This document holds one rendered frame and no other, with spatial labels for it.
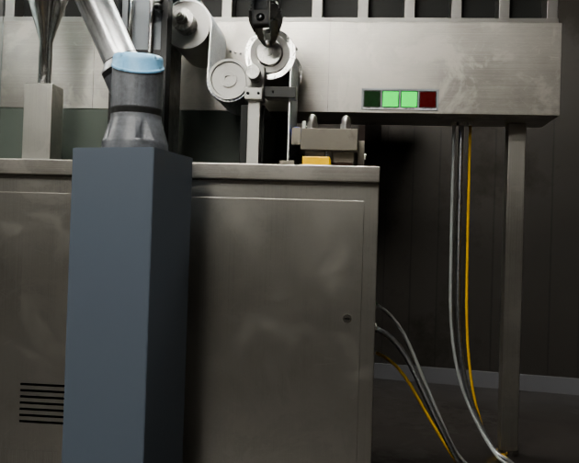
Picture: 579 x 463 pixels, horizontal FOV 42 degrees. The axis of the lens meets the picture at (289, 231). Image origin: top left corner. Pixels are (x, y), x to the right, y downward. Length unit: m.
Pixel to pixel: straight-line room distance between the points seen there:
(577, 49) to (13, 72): 2.69
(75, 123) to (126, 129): 1.00
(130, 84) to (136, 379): 0.65
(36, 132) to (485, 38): 1.45
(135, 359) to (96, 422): 0.17
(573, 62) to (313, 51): 1.88
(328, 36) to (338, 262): 0.94
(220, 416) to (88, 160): 0.73
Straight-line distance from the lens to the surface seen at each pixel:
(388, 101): 2.54
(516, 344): 2.73
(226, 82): 2.26
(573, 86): 4.12
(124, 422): 1.71
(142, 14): 2.25
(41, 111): 2.47
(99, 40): 1.94
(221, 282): 1.94
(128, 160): 1.68
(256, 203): 1.93
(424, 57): 2.58
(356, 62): 2.57
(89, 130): 2.69
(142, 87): 1.75
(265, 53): 2.24
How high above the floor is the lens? 0.70
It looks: 1 degrees up
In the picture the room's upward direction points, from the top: 2 degrees clockwise
